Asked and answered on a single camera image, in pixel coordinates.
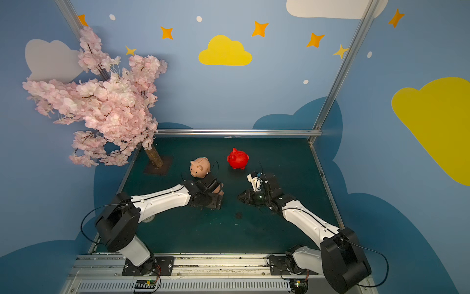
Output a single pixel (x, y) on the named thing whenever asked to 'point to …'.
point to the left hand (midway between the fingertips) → (216, 200)
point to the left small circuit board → (145, 286)
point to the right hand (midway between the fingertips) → (241, 195)
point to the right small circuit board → (298, 285)
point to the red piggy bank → (237, 159)
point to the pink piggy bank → (200, 167)
